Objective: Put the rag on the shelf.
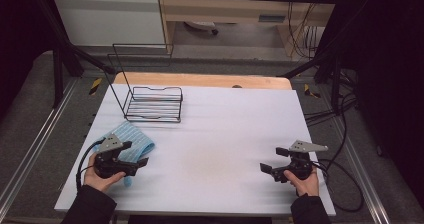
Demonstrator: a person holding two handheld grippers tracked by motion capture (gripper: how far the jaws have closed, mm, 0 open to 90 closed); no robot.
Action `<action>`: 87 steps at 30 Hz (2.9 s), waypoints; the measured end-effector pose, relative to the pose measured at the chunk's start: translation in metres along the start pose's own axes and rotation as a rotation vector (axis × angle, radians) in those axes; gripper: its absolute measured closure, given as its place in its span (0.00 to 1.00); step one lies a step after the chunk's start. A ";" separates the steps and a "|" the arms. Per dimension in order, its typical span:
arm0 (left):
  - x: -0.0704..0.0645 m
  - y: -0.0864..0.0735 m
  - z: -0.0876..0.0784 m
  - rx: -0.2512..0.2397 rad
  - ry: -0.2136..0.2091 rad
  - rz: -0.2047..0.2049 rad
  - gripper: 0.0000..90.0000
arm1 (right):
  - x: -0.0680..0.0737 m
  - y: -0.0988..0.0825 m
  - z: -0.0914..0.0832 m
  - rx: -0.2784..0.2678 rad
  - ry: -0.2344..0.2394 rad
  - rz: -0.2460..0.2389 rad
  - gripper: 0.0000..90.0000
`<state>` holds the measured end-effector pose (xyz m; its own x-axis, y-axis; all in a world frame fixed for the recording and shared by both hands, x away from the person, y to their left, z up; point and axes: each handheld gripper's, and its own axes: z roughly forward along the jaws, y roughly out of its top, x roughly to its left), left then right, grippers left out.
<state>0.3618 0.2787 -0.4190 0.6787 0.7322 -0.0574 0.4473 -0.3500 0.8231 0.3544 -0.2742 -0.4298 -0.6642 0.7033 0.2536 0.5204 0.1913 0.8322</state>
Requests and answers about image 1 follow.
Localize black curtain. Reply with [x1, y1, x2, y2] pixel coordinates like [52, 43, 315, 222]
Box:
[316, 0, 424, 202]
[0, 0, 64, 122]

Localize bundle of black floor cables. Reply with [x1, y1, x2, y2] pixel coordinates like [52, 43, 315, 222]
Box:
[303, 67, 359, 172]

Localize person's right hand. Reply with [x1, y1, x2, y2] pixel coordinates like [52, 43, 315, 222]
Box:
[283, 165, 320, 198]

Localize blue striped cloth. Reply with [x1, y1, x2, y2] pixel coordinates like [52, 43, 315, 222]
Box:
[94, 120, 156, 188]

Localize white board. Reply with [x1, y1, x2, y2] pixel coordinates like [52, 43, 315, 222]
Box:
[54, 83, 337, 217]

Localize aluminium rail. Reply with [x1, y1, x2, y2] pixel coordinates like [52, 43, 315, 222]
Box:
[329, 115, 392, 224]
[0, 78, 80, 212]

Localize wooden board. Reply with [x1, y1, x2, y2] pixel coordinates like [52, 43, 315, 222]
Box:
[113, 71, 293, 91]

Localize right hand-held gripper cable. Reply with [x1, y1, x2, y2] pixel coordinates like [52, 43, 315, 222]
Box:
[312, 158, 365, 214]

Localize white cabinet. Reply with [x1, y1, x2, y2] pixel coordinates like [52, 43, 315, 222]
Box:
[51, 0, 167, 48]

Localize wooden desk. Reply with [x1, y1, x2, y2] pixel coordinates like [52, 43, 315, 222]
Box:
[156, 0, 344, 57]

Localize yellow black tape strip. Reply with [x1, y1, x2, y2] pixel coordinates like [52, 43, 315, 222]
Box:
[303, 83, 322, 100]
[88, 77, 103, 96]

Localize person's left hand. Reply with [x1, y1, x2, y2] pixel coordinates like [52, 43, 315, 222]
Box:
[83, 152, 127, 194]

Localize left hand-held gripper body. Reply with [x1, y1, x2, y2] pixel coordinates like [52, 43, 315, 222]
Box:
[94, 133, 138, 180]

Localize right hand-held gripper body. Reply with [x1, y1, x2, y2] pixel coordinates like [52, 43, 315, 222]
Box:
[270, 139, 329, 184]

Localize black wire rack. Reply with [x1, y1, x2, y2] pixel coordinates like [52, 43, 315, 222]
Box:
[107, 43, 184, 124]

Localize office chair base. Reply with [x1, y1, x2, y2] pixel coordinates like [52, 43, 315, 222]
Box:
[184, 20, 220, 36]

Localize hanging desk cables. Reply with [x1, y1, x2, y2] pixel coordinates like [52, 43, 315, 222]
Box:
[287, 2, 322, 60]

